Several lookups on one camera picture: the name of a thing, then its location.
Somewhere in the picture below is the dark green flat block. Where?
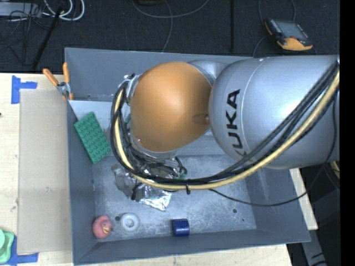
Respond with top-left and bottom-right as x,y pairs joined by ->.
73,111 -> 113,165

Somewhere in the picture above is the small blue block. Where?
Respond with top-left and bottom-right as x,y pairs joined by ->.
171,218 -> 191,237

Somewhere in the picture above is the brown cardboard board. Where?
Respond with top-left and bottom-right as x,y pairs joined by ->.
16,89 -> 73,256

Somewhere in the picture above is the pink toy duck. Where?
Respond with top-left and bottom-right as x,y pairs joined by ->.
92,214 -> 114,239

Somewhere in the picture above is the grey metal bin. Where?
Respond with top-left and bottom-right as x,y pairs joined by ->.
64,47 -> 312,266

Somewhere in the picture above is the white plastic ring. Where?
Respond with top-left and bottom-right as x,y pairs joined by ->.
119,212 -> 141,234

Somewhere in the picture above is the crumpled silver foil packet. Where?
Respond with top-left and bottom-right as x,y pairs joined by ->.
110,163 -> 173,212

